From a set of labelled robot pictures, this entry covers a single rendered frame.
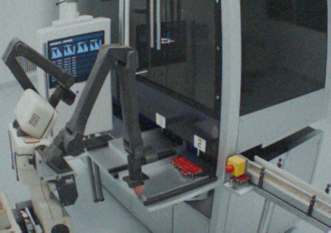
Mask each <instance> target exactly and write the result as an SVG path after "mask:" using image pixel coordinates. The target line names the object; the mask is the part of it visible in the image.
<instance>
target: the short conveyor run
mask: <svg viewBox="0 0 331 233"><path fill-rule="evenodd" d="M254 159H255V161H254V162H252V161H249V165H248V170H247V172H246V173H244V174H246V175H247V176H248V175H249V176H250V178H249V179H250V180H249V182H250V183H252V184H254V185H255V186H256V189H255V190H253V191H254V192H256V193H257V194H259V195H261V196H262V197H265V198H266V199H268V200H269V201H271V202H273V203H275V204H276V205H278V206H280V207H282V208H283V209H286V211H288V212H290V213H292V214H294V215H295V216H297V217H299V218H301V219H302V220H304V221H306V222H308V223H309V224H311V225H314V227H316V228H317V229H320V230H322V231H323V232H325V233H327V232H328V231H329V230H330V229H331V196H330V195H329V191H330V189H329V188H330V185H331V184H330V183H328V184H327V187H326V189H325V192H322V191H321V190H319V189H317V188H316V187H314V186H311V185H310V184H308V183H306V182H304V181H303V180H300V179H298V178H297V177H296V176H295V177H294V176H293V175H291V174H290V173H287V172H285V171H284V170H282V169H281V162H282V159H281V158H279V160H278V161H279V162H278V163H277V166H274V165H273V164H271V163H268V162H267V161H265V160H263V159H261V158H260V157H257V156H256V155H255V157H254Z"/></svg>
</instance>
